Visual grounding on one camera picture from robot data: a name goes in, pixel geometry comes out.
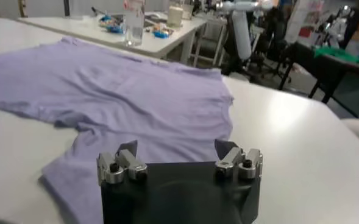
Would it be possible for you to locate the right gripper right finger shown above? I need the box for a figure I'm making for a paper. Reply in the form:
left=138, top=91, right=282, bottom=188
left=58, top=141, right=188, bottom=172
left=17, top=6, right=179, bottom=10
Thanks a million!
left=214, top=139, right=263, bottom=180

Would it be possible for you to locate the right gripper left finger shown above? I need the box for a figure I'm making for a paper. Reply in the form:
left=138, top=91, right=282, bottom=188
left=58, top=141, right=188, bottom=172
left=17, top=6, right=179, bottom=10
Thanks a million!
left=96, top=140, right=148, bottom=185

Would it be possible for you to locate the purple t-shirt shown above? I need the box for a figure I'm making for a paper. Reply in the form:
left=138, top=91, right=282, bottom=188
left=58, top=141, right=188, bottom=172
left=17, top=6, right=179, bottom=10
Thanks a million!
left=0, top=36, right=235, bottom=224

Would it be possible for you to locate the black table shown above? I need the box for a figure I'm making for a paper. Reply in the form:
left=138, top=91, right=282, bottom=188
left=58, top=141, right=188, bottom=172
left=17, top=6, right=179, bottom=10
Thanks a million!
left=278, top=41, right=359, bottom=118

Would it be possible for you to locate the white humanoid robot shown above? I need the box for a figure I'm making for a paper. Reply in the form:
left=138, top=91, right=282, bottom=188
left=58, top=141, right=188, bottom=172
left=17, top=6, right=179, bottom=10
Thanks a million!
left=221, top=0, right=274, bottom=77

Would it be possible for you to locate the black office chair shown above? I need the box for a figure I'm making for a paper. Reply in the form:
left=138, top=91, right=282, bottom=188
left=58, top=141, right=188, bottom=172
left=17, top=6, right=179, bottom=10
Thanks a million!
left=252, top=7, right=293, bottom=83

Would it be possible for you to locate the clear unlabelled water bottle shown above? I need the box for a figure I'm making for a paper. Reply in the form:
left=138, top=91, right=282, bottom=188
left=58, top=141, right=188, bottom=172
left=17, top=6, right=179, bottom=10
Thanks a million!
left=123, top=0, right=146, bottom=47

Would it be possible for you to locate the long white table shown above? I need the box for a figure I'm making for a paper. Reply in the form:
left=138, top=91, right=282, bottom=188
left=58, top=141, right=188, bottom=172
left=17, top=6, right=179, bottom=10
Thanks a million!
left=17, top=12, right=207, bottom=60

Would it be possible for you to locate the green cloth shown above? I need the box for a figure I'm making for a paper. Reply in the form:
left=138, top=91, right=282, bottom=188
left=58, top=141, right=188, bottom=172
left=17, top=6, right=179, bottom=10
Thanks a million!
left=313, top=45, right=359, bottom=65

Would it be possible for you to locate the dark grey laptop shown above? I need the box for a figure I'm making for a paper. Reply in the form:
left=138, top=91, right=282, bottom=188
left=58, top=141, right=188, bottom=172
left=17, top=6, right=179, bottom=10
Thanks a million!
left=110, top=12, right=168, bottom=29

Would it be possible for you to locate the pale green lidded jar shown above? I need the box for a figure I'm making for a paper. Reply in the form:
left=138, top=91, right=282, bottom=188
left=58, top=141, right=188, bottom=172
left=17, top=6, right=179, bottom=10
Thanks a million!
left=166, top=0, right=185, bottom=28

